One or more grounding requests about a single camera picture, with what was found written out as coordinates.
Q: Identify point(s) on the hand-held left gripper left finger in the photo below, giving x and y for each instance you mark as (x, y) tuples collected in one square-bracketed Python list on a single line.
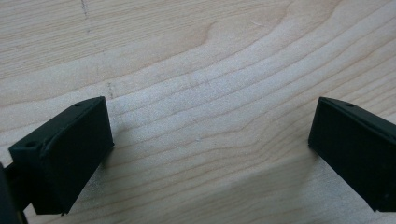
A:
[(67, 155)]

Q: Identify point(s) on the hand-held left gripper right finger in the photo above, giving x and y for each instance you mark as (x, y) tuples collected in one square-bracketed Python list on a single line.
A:
[(355, 149)]

